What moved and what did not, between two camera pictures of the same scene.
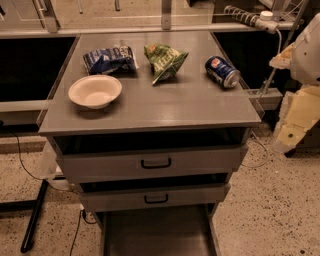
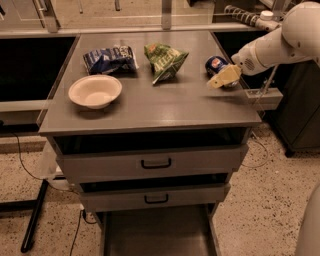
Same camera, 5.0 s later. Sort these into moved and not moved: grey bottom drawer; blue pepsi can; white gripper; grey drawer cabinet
Moved: white gripper
Not moved: grey drawer cabinet; grey bottom drawer; blue pepsi can
